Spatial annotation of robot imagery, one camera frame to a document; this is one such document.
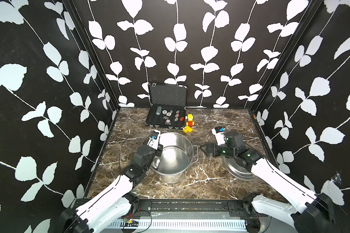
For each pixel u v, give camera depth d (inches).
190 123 42.5
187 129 41.1
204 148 27.7
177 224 27.7
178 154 35.5
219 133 27.4
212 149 27.0
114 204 17.6
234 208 28.8
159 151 27.5
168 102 45.0
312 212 14.9
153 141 25.3
